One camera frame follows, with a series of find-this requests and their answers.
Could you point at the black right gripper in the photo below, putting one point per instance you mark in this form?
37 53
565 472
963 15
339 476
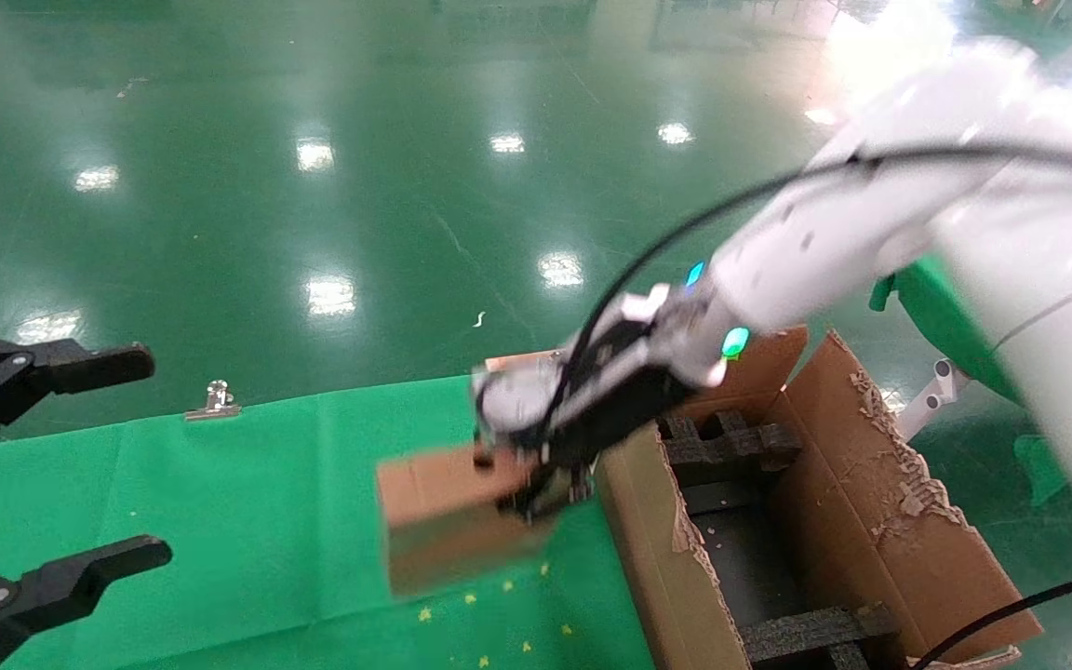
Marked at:
615 400

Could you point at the large open cardboard carton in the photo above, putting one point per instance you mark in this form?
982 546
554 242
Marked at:
871 484

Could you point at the black foam base pad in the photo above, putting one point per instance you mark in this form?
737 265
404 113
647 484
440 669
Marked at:
750 558

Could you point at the grey table leg brace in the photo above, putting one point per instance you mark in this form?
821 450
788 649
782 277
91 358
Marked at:
938 383

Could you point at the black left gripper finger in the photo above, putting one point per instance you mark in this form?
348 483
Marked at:
43 594
80 365

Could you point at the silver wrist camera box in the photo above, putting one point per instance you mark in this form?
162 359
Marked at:
517 400

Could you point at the small brown cardboard box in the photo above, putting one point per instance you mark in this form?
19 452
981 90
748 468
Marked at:
443 530

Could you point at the silver binder clip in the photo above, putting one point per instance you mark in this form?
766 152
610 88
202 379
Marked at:
215 402

